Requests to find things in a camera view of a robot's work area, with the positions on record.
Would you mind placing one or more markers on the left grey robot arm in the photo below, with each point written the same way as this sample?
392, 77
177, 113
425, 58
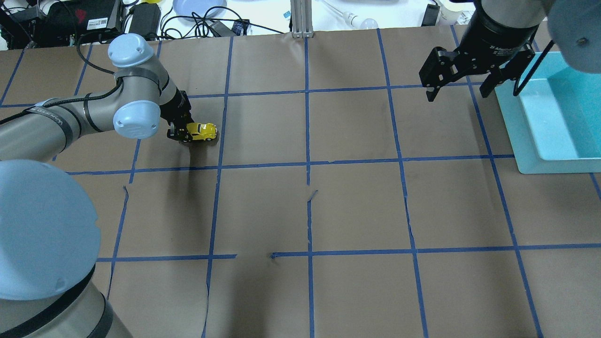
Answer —
49, 241

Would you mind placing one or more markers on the light blue plastic bin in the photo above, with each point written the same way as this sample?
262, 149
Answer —
554, 124

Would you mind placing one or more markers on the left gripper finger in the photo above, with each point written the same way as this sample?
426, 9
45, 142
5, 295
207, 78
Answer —
180, 133

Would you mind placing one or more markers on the yellow toy beetle car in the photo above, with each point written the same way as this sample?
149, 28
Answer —
202, 131

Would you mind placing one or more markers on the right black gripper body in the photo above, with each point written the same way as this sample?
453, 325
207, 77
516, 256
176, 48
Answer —
501, 34

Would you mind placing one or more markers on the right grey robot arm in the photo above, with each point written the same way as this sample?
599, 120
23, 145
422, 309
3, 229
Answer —
572, 25

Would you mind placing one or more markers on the black power adapter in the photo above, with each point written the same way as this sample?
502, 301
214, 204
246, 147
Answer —
144, 20

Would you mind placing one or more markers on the white light bulb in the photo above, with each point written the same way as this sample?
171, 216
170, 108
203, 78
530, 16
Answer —
359, 22

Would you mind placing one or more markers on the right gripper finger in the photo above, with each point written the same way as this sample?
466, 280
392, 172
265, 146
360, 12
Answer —
497, 75
432, 91

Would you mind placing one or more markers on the aluminium frame post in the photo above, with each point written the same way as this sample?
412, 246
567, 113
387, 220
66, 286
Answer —
301, 22

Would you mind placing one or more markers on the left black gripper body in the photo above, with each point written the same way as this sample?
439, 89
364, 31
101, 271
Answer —
179, 109

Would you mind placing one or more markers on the blue plastic plate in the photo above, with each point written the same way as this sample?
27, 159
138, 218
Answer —
205, 8

